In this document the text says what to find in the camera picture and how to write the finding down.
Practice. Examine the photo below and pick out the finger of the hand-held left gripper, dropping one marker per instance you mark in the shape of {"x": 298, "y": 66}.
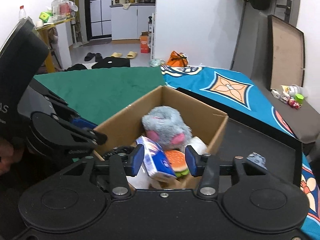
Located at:
{"x": 82, "y": 133}
{"x": 83, "y": 123}

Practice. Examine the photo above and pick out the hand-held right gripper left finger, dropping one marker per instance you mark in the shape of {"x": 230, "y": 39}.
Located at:
{"x": 137, "y": 159}

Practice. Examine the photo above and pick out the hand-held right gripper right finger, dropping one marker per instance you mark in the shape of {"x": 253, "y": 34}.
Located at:
{"x": 191, "y": 162}

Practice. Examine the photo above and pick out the plush burger toy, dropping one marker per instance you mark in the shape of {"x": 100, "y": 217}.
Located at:
{"x": 178, "y": 163}

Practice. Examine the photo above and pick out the blue tissue pack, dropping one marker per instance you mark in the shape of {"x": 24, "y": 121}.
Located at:
{"x": 160, "y": 162}

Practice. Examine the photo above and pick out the brown cardboard box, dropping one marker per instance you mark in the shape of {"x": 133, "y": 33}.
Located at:
{"x": 125, "y": 122}

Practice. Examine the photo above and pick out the black tray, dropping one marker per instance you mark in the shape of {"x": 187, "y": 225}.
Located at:
{"x": 250, "y": 140}

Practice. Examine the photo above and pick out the person's left hand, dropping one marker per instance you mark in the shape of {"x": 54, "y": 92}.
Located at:
{"x": 8, "y": 158}

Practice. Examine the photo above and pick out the grey plush toy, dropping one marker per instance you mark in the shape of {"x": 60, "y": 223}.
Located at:
{"x": 162, "y": 127}

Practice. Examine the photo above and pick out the yellow table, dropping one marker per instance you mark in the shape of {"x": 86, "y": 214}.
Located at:
{"x": 47, "y": 33}

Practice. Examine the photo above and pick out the silver foil pouch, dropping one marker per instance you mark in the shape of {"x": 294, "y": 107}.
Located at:
{"x": 257, "y": 159}

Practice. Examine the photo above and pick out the black cloth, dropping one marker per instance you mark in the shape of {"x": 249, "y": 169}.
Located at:
{"x": 112, "y": 63}

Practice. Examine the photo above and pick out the green box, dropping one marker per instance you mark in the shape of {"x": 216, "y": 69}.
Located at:
{"x": 44, "y": 16}

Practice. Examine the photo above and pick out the red-capped plastic bottle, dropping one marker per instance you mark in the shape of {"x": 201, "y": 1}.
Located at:
{"x": 22, "y": 12}

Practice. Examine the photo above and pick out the black slippers pair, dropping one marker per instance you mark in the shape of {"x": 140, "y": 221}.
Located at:
{"x": 93, "y": 57}

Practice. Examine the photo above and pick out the blue printed blanket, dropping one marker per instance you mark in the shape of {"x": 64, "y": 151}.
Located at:
{"x": 195, "y": 82}

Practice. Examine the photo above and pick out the glass jar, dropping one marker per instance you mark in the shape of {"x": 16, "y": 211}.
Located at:
{"x": 61, "y": 7}

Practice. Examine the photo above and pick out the orange cardboard box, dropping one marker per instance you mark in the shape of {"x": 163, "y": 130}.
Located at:
{"x": 145, "y": 43}

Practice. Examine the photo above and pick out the orange bag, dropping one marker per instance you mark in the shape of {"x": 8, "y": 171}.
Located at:
{"x": 176, "y": 59}

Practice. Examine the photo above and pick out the white charger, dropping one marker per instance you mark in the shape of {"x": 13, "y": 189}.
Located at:
{"x": 275, "y": 93}

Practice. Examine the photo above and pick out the white kitchen cabinet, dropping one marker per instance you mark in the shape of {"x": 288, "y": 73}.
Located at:
{"x": 130, "y": 22}

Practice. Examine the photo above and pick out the white block toy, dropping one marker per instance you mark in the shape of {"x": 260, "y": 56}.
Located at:
{"x": 284, "y": 97}

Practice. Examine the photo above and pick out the pink toy figure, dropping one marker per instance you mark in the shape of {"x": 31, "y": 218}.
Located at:
{"x": 293, "y": 103}

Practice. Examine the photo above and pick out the black spray bottle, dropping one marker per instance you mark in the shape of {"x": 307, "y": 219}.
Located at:
{"x": 150, "y": 25}

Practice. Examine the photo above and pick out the green toy cup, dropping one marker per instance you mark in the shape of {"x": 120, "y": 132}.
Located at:
{"x": 299, "y": 98}

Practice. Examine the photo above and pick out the brown black-framed board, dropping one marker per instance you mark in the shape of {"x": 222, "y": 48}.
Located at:
{"x": 286, "y": 55}

